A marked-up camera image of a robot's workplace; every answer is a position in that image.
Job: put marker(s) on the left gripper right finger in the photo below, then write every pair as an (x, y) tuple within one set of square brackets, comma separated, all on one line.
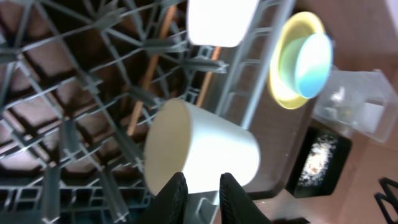
[(236, 206)]

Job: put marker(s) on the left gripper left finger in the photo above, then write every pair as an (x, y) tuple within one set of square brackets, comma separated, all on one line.
[(169, 205)]

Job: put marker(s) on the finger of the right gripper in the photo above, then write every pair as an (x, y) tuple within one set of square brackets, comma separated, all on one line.
[(389, 197)]

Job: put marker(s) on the cream white cup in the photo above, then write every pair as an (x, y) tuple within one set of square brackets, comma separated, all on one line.
[(201, 145)]

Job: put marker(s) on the white tissue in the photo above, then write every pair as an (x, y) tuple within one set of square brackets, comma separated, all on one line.
[(338, 96)]

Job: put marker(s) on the light blue bowl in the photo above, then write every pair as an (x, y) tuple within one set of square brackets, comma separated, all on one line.
[(305, 64)]

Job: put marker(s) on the wooden chopstick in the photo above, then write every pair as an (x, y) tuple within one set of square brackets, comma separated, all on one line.
[(208, 75), (169, 15)]

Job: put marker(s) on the white bowl with food residue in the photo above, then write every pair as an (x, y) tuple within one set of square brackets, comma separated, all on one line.
[(220, 23)]

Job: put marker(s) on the black tray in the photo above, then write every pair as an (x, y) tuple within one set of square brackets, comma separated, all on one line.
[(335, 167)]

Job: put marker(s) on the spilled rice food pile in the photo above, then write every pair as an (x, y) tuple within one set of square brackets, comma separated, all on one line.
[(316, 164)]

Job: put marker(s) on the clear plastic bin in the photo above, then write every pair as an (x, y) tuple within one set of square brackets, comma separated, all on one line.
[(370, 105)]

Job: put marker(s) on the brown serving tray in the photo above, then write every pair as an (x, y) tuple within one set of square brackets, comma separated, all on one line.
[(366, 38)]

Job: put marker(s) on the grey plastic dish rack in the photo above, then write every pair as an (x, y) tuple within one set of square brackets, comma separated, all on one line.
[(71, 73)]

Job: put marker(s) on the yellow plate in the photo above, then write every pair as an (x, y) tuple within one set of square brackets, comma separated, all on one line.
[(299, 25)]

